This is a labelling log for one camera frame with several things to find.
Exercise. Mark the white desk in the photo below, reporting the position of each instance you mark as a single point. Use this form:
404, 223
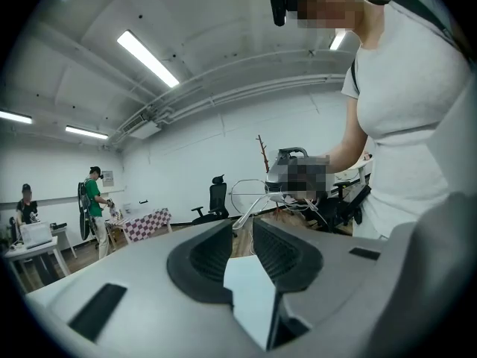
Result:
359, 166

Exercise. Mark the white ceiling air conditioner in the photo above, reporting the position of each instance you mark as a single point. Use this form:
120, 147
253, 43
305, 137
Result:
143, 129

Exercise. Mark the table with checkered cloth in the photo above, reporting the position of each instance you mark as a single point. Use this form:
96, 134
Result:
145, 224

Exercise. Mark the clear storage box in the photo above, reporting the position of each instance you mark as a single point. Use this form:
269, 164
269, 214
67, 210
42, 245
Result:
134, 207

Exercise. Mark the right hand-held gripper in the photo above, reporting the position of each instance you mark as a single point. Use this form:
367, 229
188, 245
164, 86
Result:
298, 159

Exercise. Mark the long ceiling light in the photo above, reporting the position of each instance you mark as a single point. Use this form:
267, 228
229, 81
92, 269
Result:
15, 117
337, 40
86, 132
149, 60

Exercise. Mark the person's head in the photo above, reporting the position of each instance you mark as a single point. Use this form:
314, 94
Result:
328, 6

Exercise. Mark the person's right forearm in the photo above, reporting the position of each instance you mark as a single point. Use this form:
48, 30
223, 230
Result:
346, 155

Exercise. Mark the black backpack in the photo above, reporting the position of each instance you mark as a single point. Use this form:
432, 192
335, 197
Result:
83, 218

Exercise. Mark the person's grey shirt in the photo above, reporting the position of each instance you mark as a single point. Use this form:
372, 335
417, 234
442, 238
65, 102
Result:
402, 106

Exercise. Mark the white ceiling pipes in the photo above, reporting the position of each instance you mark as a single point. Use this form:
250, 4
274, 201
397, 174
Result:
242, 88

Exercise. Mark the red coat stand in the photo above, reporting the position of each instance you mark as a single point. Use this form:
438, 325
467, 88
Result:
265, 159

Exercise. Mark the light blue floral tablecloth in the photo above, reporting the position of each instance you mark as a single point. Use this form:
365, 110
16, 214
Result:
247, 293

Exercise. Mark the black head camera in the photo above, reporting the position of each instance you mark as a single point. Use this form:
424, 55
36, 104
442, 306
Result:
278, 7

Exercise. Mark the white box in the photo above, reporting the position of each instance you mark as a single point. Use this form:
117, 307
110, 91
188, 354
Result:
35, 233

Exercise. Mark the white table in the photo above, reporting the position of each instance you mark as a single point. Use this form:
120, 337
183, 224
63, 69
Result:
33, 250

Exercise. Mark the black office chair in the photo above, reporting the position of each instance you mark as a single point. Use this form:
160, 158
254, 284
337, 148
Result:
343, 207
218, 196

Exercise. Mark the wall poster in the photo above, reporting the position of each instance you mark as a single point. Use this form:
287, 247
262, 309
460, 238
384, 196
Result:
107, 178

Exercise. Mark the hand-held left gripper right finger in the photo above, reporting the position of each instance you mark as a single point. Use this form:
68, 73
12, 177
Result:
328, 274

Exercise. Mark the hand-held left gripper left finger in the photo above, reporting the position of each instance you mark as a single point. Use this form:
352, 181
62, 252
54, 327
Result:
130, 304

